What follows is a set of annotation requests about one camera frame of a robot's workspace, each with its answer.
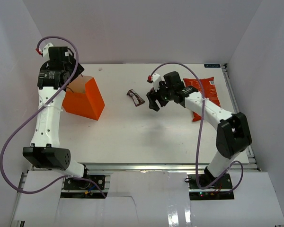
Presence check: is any aluminium table frame rail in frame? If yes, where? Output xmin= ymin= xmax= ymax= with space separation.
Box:
xmin=84 ymin=163 xmax=258 ymax=172

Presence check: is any brown white snack wrapper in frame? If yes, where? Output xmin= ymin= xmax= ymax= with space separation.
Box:
xmin=126 ymin=89 xmax=145 ymax=107

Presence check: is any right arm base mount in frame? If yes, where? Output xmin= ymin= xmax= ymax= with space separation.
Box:
xmin=184 ymin=174 xmax=235 ymax=201

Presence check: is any orange paper bag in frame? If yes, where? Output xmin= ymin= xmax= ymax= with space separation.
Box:
xmin=62 ymin=76 xmax=105 ymax=121

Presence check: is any large red chip bag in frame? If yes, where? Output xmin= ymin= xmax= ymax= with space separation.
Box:
xmin=183 ymin=76 xmax=222 ymax=122

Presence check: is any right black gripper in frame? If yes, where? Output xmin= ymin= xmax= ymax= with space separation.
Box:
xmin=147 ymin=80 xmax=175 ymax=112

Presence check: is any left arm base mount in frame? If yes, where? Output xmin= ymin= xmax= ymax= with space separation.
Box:
xmin=60 ymin=174 xmax=107 ymax=199

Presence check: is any blue label sticker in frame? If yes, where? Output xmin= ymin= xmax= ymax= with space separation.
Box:
xmin=204 ymin=64 xmax=221 ymax=68

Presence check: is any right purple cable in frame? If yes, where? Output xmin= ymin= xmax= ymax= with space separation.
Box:
xmin=151 ymin=62 xmax=244 ymax=195

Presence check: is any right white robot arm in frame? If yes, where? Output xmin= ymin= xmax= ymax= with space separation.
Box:
xmin=147 ymin=71 xmax=252 ymax=189

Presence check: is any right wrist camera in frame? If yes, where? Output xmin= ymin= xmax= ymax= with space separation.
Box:
xmin=147 ymin=73 xmax=162 ymax=92

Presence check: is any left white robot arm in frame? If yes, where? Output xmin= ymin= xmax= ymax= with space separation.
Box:
xmin=23 ymin=43 xmax=91 ymax=189

